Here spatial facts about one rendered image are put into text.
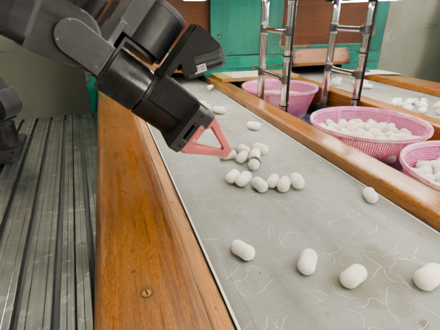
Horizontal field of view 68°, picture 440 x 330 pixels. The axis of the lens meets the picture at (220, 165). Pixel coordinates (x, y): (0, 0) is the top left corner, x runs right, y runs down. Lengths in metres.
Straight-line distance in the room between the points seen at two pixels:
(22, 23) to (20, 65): 1.84
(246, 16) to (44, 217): 1.10
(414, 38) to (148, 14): 3.23
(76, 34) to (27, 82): 1.86
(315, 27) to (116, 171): 1.25
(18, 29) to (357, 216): 0.45
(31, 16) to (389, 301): 0.43
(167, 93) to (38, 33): 0.14
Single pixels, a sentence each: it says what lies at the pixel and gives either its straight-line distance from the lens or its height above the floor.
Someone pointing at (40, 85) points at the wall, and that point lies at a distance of 2.21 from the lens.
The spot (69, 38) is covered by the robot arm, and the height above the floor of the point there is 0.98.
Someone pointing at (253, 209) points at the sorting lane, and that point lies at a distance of 0.48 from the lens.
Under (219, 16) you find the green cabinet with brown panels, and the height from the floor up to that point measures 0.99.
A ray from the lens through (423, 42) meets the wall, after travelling 3.64.
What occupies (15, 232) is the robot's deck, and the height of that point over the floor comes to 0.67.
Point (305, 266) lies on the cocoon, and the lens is 0.37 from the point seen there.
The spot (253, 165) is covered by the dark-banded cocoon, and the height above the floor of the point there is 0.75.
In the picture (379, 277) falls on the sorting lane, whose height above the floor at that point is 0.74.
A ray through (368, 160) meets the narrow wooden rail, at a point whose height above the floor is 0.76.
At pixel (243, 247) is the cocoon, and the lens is 0.38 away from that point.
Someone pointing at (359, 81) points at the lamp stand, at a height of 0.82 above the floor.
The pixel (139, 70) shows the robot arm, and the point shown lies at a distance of 0.40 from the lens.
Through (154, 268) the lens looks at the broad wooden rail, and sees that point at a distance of 0.35.
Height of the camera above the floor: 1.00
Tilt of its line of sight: 25 degrees down
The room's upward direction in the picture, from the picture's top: straight up
